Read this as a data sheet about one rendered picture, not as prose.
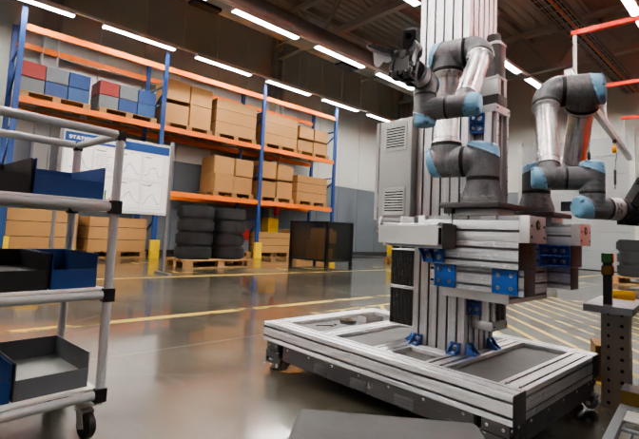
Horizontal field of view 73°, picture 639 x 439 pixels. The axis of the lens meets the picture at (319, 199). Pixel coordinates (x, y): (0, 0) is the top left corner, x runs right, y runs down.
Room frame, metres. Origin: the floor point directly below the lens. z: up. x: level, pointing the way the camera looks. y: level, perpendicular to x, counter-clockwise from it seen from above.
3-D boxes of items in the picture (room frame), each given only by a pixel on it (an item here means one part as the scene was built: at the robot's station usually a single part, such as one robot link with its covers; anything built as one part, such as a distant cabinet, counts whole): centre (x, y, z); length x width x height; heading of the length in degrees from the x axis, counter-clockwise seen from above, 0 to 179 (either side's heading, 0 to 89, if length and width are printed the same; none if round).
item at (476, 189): (1.59, -0.60, 0.87); 0.15 x 0.15 x 0.10
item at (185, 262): (8.16, 1.99, 0.55); 1.40 x 0.80 x 1.09; 135
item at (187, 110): (10.80, 2.92, 2.30); 8.30 x 1.23 x 4.60; 133
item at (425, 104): (1.43, -0.36, 1.11); 0.11 x 0.08 x 0.11; 57
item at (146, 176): (5.90, 2.75, 0.97); 1.50 x 0.50 x 1.95; 133
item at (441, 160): (1.66, -0.48, 1.19); 0.15 x 0.12 x 0.55; 57
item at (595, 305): (1.91, -1.30, 0.44); 0.43 x 0.17 x 0.03; 139
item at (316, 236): (10.06, -0.08, 0.48); 1.27 x 0.88 x 0.97; 43
